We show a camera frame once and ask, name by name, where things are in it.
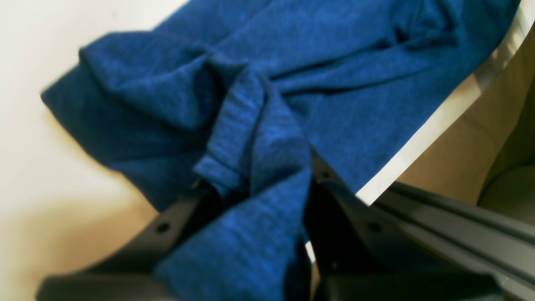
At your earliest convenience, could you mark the dark blue t-shirt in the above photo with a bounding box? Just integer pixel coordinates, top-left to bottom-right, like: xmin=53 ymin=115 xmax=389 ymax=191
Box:
xmin=41 ymin=0 xmax=519 ymax=301

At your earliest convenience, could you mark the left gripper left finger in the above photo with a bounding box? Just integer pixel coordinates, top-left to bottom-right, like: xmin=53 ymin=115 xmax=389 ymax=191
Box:
xmin=36 ymin=181 xmax=222 ymax=301

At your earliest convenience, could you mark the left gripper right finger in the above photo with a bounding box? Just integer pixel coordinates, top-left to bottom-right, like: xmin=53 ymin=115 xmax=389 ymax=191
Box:
xmin=304 ymin=151 xmax=503 ymax=301

